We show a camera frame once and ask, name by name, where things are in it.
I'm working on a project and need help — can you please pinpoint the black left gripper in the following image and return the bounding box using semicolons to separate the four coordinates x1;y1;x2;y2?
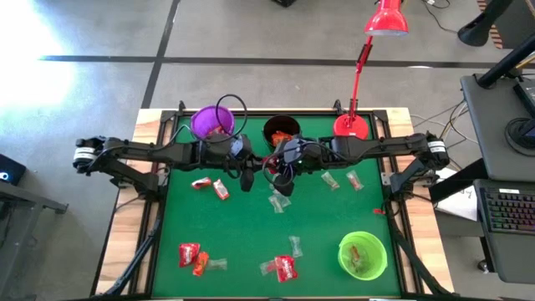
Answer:
206;136;256;192

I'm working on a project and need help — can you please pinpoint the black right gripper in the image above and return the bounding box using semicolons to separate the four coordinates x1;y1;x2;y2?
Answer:
273;140;334;196

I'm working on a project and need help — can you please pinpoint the clear-wrapped green jelly candy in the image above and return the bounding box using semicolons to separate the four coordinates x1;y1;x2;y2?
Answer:
320;171;340;191
267;192;293;214

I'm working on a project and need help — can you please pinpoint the orange white-backed candy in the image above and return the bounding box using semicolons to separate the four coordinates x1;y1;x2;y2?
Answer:
211;178;231;201

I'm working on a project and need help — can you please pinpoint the black plastic bucket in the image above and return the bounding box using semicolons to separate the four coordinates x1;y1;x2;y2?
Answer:
262;114;302;150

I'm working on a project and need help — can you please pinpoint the purple face-printed plastic bucket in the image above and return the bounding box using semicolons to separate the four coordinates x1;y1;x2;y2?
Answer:
190;105;236;141

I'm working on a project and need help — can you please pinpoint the red desk lamp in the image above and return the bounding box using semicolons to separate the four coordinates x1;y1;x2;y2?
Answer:
333;0;410;141

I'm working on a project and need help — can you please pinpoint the lime green plastic bowl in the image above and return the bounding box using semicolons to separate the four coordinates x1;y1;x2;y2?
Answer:
337;231;389;281

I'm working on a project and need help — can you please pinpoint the white paper sheet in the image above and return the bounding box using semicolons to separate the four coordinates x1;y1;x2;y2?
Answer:
434;169;480;222

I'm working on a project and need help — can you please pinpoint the grey side desk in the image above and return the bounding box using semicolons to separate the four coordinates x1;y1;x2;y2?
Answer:
461;73;535;183

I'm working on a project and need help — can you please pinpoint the black metal bench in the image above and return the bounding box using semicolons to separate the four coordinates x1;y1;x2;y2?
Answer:
0;179;69;301

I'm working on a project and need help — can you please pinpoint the black backlit keyboard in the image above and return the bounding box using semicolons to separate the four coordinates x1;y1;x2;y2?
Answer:
479;186;535;235

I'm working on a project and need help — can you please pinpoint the black box with light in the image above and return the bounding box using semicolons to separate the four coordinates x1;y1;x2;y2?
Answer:
0;153;28;187

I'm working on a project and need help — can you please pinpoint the round black monitor base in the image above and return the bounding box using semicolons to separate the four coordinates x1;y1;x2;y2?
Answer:
504;116;535;147

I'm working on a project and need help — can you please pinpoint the grey keyboard desk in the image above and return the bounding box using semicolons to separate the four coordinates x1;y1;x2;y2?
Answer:
474;178;535;285

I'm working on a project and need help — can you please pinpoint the black stand foot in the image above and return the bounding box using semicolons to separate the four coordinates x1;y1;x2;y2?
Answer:
457;0;517;48

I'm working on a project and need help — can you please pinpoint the black stand pole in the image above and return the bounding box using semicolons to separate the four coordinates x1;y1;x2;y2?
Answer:
477;35;535;89

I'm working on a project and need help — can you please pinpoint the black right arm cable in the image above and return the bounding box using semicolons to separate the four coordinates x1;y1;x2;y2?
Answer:
261;152;296;187

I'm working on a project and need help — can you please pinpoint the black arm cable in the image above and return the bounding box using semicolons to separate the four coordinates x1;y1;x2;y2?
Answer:
261;152;296;187
213;93;249;145

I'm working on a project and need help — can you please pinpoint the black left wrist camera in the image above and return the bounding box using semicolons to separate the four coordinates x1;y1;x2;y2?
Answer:
230;136;252;156

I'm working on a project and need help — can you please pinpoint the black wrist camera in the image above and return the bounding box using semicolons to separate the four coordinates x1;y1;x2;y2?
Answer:
283;140;303;162
230;136;252;156

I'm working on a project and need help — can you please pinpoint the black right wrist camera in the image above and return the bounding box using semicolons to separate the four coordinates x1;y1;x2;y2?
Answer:
283;140;303;162

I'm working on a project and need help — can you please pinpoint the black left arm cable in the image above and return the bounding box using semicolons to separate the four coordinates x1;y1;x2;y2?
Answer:
213;93;249;145

